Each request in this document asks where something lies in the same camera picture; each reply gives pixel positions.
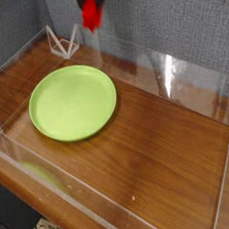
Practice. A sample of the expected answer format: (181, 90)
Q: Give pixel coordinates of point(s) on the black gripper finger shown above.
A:
(99, 3)
(80, 3)

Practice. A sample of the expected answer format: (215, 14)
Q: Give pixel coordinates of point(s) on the red long block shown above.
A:
(91, 15)

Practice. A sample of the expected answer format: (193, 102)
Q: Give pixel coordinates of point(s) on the green round plate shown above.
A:
(72, 103)

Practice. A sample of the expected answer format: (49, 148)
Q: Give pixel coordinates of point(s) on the black box under table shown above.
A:
(15, 213)

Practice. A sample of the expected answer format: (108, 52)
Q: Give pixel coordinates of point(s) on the clear acrylic corner bracket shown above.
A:
(61, 47)

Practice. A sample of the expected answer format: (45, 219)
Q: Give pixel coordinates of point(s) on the clear acrylic enclosure wall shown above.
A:
(161, 162)

